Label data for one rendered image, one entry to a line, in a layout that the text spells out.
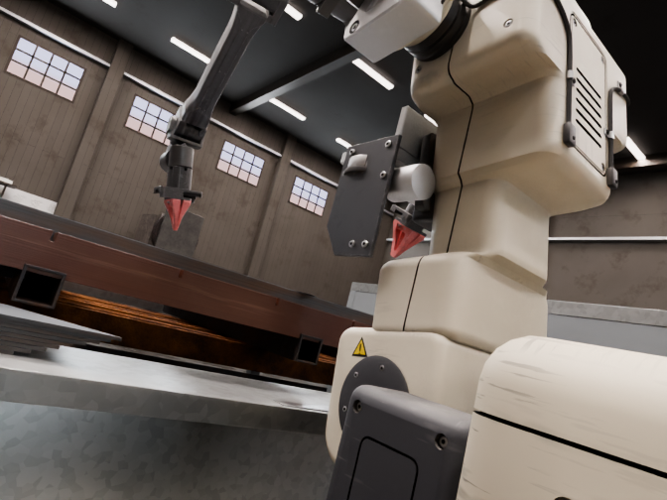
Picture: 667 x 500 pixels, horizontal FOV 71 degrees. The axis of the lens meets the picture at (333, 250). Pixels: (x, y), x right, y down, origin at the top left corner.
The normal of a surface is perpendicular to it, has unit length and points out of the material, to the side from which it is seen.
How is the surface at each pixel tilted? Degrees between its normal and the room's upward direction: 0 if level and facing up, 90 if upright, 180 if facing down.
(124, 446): 90
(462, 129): 90
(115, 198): 90
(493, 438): 90
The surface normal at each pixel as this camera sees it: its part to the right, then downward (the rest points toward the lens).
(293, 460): 0.58, 0.00
